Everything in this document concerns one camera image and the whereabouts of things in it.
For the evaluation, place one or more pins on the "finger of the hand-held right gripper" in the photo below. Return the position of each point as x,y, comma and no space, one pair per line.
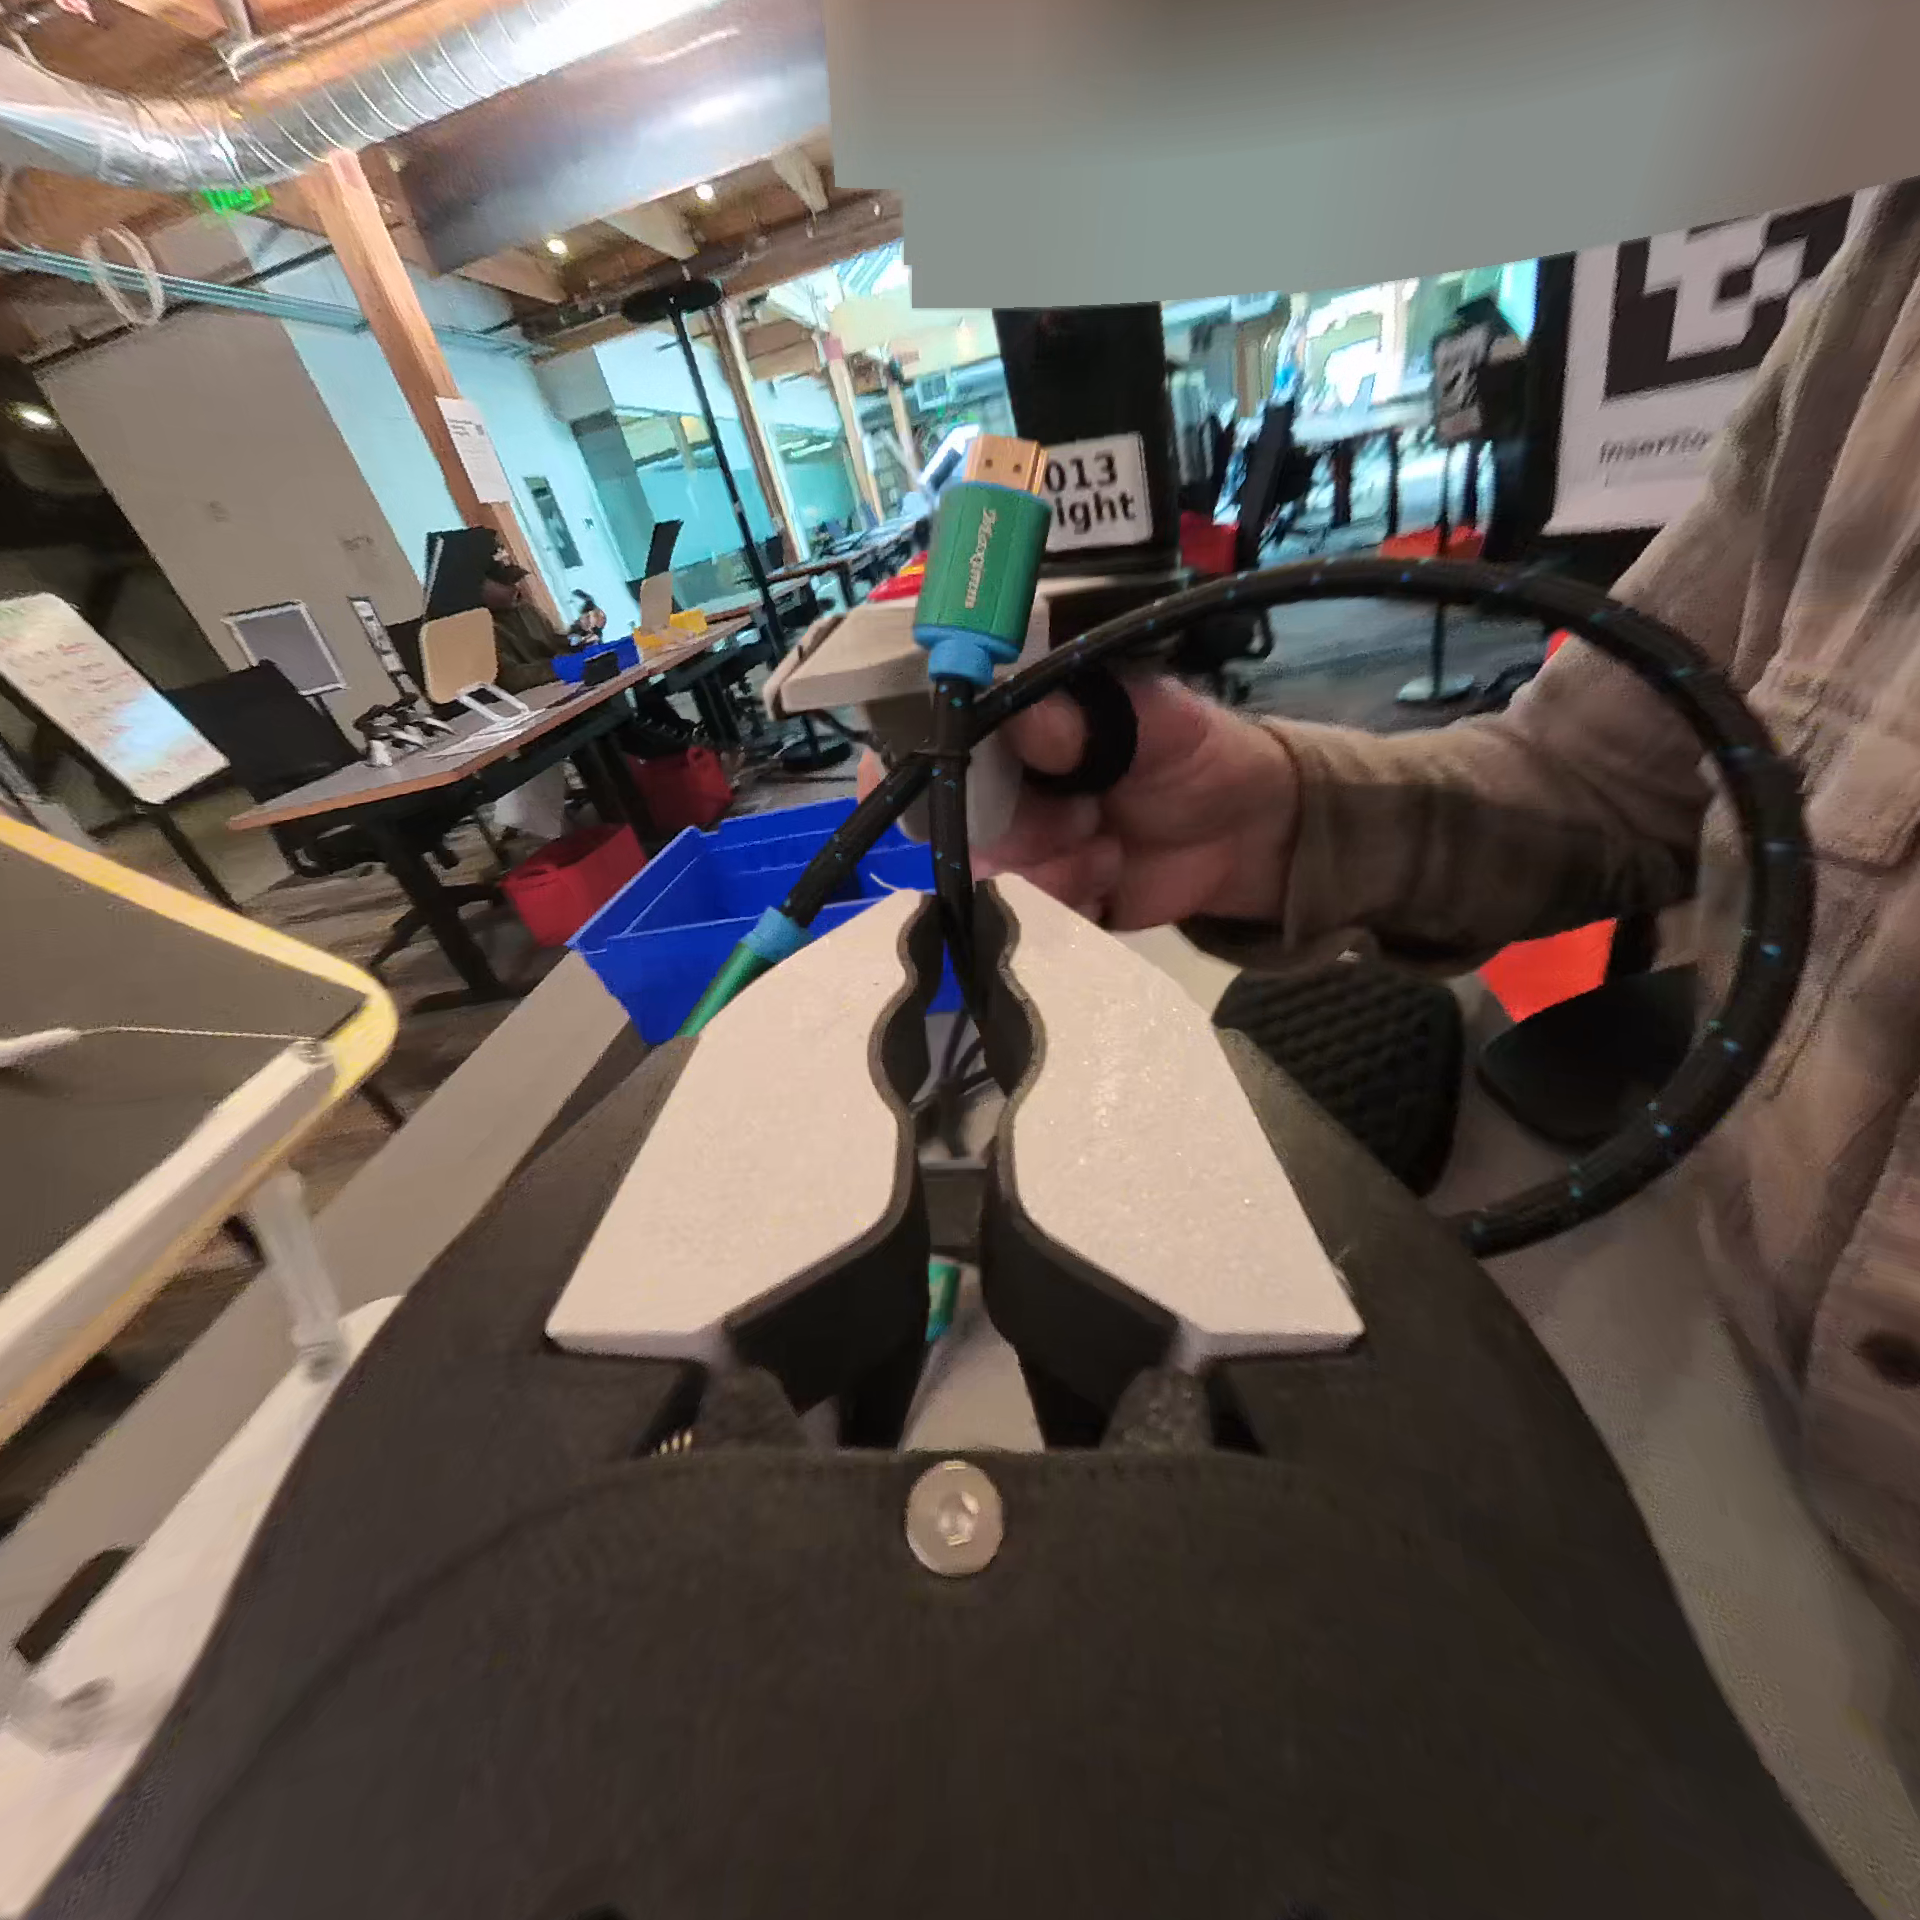
851,667

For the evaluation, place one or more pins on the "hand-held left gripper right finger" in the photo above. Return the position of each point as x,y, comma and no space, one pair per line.
1171,1170

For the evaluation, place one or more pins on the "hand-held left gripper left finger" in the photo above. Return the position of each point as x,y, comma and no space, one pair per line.
737,1186

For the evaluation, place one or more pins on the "person's right hand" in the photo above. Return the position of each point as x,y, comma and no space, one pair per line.
1200,826

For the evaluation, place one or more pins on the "red plastic bin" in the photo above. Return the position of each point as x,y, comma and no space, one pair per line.
572,884
675,786

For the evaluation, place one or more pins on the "black textured pad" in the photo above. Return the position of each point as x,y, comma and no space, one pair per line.
1350,1052

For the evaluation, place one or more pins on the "black stand pole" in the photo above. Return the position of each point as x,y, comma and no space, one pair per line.
720,480

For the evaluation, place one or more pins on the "blue divided plastic bin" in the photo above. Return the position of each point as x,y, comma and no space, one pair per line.
675,914

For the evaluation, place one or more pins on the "long office desk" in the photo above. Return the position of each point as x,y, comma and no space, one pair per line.
451,749

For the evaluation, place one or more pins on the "black and white tag board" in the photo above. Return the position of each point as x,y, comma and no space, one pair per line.
1709,331

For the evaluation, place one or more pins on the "black board with wooden edge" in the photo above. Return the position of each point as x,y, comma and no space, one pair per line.
122,1052

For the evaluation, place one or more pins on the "white stand base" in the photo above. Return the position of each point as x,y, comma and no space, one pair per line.
181,1562

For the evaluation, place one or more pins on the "person's torso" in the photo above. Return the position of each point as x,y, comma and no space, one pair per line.
1844,1200

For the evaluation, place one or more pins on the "whiteboard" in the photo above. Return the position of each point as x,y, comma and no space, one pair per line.
92,690

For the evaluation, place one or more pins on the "wooden post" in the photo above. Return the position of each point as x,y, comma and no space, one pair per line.
392,331

